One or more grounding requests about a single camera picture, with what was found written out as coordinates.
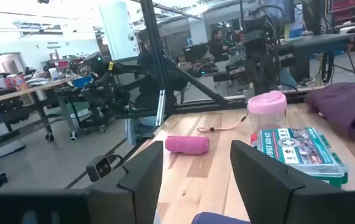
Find pink knitted cloth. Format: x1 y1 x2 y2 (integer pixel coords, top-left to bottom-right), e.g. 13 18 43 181
164 134 211 156

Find small black table camera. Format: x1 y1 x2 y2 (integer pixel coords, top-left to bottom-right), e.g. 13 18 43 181
85 154 124 183

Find black background table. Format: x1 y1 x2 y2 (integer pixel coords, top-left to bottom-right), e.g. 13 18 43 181
275 32 355 83

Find first aid kit box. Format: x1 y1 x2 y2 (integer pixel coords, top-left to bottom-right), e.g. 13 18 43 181
250 126 349 189

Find black wheeled cart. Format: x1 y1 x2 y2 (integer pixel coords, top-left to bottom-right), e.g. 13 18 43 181
52 83 110 135

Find person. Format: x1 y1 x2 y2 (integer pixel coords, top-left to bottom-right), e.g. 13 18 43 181
207 28 230 63
134 50 190 128

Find black background robot station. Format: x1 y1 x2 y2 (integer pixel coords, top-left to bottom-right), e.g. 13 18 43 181
241 4 295 96

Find wooden workbench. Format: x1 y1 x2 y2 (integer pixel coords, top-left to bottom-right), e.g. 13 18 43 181
0 75 83 189

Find red storage bins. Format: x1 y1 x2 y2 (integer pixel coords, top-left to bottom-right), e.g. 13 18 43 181
330 0 355 23

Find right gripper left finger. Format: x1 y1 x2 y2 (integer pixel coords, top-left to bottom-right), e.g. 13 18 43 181
85 140 164 224

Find white pillar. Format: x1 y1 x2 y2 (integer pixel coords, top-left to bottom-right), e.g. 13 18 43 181
98 1 141 62

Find purple folded cloth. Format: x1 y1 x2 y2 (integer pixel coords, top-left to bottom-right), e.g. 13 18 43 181
303 81 355 144

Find black aluminium table frame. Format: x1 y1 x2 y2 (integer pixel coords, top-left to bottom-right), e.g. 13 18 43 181
111 0 308 125

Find black monitor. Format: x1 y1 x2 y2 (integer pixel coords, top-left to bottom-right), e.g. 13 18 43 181
182 43 210 63

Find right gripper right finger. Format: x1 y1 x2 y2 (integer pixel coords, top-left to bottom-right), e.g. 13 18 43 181
229 139 346 224

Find clear cup pink lid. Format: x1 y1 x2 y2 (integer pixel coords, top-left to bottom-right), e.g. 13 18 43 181
196 90 288 135

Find blue bandage roll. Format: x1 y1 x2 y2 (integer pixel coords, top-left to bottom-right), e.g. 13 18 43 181
191 212 252 224

